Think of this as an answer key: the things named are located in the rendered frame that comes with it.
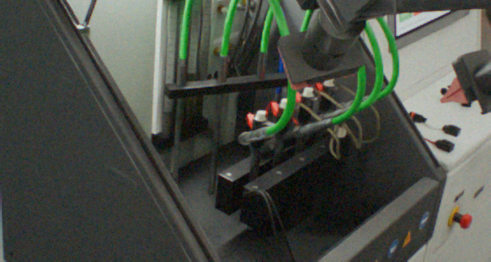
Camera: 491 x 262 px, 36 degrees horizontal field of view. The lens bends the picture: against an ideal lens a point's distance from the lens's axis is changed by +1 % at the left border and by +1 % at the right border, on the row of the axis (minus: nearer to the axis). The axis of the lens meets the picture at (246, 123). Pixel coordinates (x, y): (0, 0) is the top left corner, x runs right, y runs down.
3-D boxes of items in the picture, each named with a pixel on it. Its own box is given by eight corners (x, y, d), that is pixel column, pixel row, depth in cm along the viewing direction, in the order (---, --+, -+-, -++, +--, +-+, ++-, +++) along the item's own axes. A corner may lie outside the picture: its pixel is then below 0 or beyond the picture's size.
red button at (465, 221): (462, 237, 173) (467, 218, 170) (445, 230, 175) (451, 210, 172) (472, 228, 177) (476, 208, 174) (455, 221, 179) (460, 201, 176)
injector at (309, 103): (304, 191, 160) (318, 102, 151) (285, 182, 163) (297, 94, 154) (311, 187, 163) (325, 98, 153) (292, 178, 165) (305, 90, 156)
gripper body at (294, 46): (275, 42, 100) (286, 18, 93) (346, 24, 102) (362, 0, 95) (291, 87, 99) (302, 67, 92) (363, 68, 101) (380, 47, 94)
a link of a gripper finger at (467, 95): (444, 72, 134) (485, 51, 127) (460, 109, 133) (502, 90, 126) (418, 79, 130) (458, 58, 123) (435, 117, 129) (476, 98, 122)
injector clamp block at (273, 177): (250, 258, 148) (259, 193, 141) (211, 237, 153) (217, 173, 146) (341, 194, 173) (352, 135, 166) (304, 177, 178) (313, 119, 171)
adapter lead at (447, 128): (459, 134, 173) (462, 126, 172) (456, 138, 171) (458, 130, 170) (410, 116, 178) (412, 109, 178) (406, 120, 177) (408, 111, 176)
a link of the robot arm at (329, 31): (336, 43, 87) (378, 24, 88) (307, -7, 88) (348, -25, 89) (322, 65, 93) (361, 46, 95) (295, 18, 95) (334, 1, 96)
